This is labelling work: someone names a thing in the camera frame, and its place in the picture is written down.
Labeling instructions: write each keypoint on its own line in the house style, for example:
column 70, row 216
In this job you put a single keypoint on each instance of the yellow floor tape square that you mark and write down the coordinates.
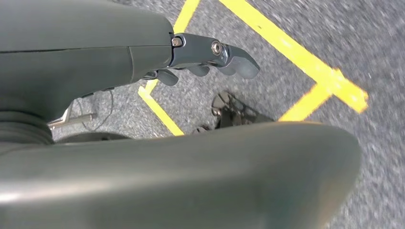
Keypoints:
column 300, row 60

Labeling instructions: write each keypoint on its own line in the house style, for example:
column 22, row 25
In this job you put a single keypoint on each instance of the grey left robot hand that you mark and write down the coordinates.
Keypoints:
column 79, row 47

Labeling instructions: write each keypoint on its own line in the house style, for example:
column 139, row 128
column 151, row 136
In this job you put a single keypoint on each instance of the silver metal bar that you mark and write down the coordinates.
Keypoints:
column 76, row 119

